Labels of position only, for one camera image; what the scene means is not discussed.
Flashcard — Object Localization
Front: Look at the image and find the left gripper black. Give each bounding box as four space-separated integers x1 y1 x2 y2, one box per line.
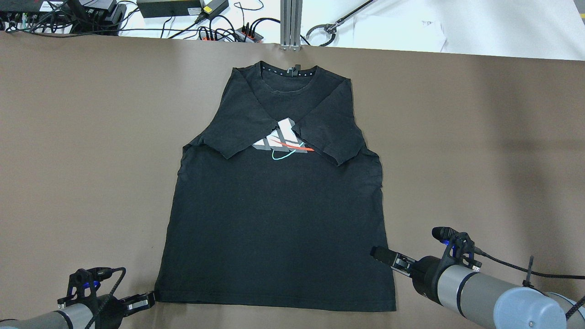
92 291 155 329

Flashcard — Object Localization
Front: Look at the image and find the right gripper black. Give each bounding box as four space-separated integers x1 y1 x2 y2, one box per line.
370 246 445 304

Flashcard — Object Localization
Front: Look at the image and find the black graphic t-shirt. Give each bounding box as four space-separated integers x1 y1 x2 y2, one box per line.
154 62 397 312

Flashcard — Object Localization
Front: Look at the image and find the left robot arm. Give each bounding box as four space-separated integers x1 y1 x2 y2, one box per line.
1 291 155 329

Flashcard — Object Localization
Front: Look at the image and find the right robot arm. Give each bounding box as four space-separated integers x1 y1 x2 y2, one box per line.
371 246 585 329

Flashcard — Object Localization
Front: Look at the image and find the long grabber tool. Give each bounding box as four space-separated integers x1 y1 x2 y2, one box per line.
301 0 377 47

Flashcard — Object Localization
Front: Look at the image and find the black power strip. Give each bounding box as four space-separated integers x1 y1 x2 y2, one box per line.
235 26 265 43

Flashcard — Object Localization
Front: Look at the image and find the black power adapter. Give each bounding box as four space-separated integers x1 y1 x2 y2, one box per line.
136 0 204 18

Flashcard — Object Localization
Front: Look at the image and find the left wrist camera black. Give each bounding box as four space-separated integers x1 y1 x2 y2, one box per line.
57 267 114 309

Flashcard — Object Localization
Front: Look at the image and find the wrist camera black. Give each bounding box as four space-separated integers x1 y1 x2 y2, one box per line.
431 227 484 271
57 267 114 309

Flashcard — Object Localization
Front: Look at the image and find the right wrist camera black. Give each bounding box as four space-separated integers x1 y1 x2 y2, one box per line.
431 227 484 271

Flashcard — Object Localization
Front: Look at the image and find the aluminium frame cage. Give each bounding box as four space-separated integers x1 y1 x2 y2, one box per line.
280 0 303 52

